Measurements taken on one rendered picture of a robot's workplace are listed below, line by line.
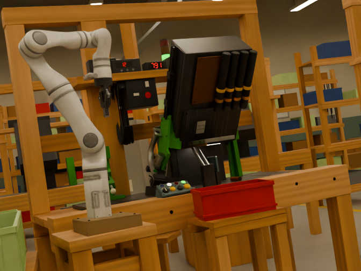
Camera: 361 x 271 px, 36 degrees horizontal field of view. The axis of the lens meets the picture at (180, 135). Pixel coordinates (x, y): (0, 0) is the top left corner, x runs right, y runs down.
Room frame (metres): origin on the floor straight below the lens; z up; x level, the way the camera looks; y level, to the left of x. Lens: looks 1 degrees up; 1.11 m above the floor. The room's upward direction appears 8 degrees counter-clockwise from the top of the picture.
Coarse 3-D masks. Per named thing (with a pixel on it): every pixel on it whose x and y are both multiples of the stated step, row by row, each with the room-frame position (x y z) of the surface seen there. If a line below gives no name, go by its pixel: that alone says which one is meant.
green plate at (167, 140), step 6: (162, 120) 2.80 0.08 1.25; (168, 120) 2.72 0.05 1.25; (162, 126) 2.79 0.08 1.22; (168, 126) 2.71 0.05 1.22; (162, 132) 2.78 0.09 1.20; (168, 132) 2.71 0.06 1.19; (162, 138) 2.77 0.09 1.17; (168, 138) 2.71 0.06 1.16; (174, 138) 2.73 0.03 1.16; (162, 144) 2.76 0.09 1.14; (168, 144) 2.71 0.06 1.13; (174, 144) 2.73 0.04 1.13; (180, 144) 2.74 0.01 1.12; (162, 150) 2.75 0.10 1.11; (174, 150) 2.81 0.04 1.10
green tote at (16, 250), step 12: (0, 216) 2.11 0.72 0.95; (12, 216) 2.12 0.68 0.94; (0, 228) 2.11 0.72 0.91; (12, 228) 1.54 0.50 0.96; (0, 240) 1.53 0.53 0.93; (12, 240) 1.54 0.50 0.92; (24, 240) 2.09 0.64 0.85; (0, 252) 1.54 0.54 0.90; (12, 252) 1.54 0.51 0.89; (24, 252) 1.92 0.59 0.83; (0, 264) 1.53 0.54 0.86; (12, 264) 1.54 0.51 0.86; (24, 264) 1.76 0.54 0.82
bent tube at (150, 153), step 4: (156, 132) 2.80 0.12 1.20; (160, 132) 2.79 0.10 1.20; (156, 136) 2.78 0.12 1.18; (160, 136) 2.77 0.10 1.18; (152, 140) 2.80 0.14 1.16; (156, 140) 2.80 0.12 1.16; (152, 144) 2.81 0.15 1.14; (148, 148) 2.84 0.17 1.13; (152, 148) 2.82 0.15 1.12; (148, 152) 2.83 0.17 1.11; (152, 152) 2.83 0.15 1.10; (148, 156) 2.82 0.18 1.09; (152, 156) 2.82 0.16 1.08; (148, 160) 2.81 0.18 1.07; (152, 160) 2.81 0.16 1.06; (148, 164) 2.81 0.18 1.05; (152, 164) 2.78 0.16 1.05; (152, 168) 2.76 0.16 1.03; (152, 172) 2.74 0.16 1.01; (156, 172) 2.74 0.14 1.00
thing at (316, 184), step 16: (272, 176) 2.74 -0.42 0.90; (288, 176) 2.69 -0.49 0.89; (304, 176) 2.73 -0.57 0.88; (320, 176) 2.77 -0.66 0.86; (336, 176) 2.80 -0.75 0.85; (288, 192) 2.69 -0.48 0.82; (304, 192) 2.72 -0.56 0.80; (320, 192) 2.76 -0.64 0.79; (336, 192) 2.80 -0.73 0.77; (112, 208) 2.34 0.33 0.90; (128, 208) 2.37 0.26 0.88; (144, 208) 2.40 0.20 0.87; (160, 208) 2.43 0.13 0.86; (176, 208) 2.46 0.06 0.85; (192, 208) 2.49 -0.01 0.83; (48, 224) 2.35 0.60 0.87; (64, 224) 2.26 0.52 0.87; (160, 224) 2.42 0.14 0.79; (176, 224) 2.45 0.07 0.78
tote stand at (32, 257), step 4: (28, 252) 2.18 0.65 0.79; (32, 252) 2.16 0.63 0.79; (36, 252) 2.15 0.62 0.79; (28, 256) 2.07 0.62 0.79; (32, 256) 2.06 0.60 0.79; (36, 256) 2.05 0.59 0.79; (28, 260) 1.99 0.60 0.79; (32, 260) 1.97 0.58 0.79; (36, 260) 1.98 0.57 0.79; (28, 264) 1.91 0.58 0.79; (32, 264) 1.89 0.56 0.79; (36, 264) 1.95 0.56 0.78; (28, 268) 1.82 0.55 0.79; (32, 268) 1.81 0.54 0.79; (36, 268) 1.91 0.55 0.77
